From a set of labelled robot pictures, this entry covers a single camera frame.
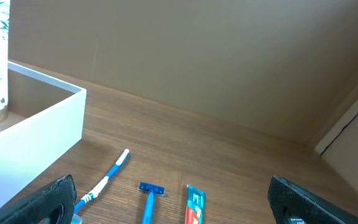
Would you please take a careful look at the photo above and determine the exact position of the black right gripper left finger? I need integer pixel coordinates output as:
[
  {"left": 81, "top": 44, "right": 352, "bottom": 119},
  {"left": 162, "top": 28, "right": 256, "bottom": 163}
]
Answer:
[{"left": 0, "top": 175, "right": 76, "bottom": 224}]

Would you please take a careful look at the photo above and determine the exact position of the Colgate toothpaste tube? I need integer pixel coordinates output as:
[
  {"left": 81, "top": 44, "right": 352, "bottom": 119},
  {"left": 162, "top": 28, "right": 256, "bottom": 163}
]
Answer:
[{"left": 185, "top": 185, "right": 206, "bottom": 224}]

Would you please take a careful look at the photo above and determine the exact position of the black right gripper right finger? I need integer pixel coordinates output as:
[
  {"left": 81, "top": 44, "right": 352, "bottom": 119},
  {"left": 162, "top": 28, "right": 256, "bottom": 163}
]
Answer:
[{"left": 267, "top": 176, "right": 358, "bottom": 224}]

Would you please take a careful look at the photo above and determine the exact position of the blue white toothbrush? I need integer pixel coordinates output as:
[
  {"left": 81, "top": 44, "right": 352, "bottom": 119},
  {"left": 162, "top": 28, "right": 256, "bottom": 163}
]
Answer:
[{"left": 71, "top": 149, "right": 129, "bottom": 224}]

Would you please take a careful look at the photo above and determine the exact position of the blue disposable razor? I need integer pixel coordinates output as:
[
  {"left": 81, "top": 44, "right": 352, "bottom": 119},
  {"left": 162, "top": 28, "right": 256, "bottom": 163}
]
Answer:
[{"left": 139, "top": 182, "right": 165, "bottom": 224}]

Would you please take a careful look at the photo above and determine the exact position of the white open cardboard box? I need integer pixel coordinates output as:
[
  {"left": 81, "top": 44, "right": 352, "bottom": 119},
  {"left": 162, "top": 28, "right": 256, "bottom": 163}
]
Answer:
[{"left": 0, "top": 62, "right": 86, "bottom": 208}]

